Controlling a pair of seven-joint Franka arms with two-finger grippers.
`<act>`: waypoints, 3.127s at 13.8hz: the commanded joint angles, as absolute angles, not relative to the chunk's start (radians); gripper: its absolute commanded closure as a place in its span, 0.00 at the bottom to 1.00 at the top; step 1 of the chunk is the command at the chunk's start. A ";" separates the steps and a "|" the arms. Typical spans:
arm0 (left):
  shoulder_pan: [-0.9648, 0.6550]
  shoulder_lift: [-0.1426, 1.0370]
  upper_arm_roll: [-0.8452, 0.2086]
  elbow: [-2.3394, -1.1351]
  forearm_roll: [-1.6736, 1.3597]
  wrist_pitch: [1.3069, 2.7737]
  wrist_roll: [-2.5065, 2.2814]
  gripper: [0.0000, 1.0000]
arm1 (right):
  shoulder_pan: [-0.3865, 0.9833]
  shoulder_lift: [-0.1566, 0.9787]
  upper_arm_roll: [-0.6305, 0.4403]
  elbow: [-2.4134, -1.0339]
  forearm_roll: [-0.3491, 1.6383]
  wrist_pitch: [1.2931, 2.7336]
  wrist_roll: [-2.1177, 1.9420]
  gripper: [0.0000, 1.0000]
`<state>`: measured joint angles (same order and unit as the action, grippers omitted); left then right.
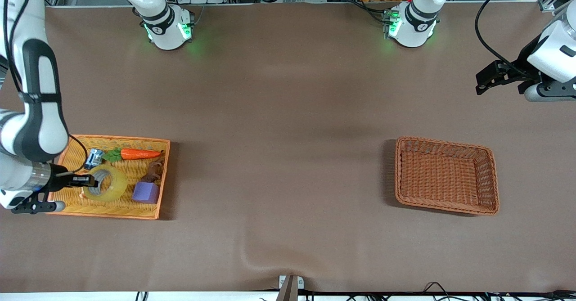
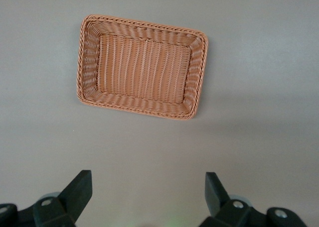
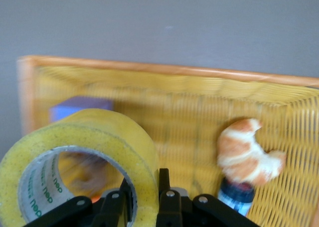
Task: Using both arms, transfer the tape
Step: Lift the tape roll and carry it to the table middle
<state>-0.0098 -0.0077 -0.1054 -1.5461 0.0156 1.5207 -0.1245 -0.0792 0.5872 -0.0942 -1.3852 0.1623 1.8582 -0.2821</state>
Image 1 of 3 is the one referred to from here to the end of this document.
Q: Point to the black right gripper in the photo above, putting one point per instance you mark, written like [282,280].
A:
[59,179]

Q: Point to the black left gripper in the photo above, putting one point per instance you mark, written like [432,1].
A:
[523,61]

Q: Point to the yellow tape roll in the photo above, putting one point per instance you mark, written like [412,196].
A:
[118,188]

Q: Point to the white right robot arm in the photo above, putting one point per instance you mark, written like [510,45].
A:
[40,125]

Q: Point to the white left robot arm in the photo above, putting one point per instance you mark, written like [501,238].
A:
[411,22]

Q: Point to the small blue can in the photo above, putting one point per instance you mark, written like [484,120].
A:
[94,158]

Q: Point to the orange woven tray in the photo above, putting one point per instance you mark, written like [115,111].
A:
[112,208]

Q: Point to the toy carrot with leaves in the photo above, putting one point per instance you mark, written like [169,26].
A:
[137,154]

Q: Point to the purple block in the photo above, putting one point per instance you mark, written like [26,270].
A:
[145,193]

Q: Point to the brown toy figure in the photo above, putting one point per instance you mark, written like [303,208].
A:
[153,172]

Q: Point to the brown wicker basket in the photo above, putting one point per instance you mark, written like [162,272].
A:
[445,175]

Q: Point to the table cover cloth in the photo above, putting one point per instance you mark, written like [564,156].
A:
[288,224]

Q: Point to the metal table edge bracket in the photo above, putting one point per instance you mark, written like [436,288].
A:
[291,289]

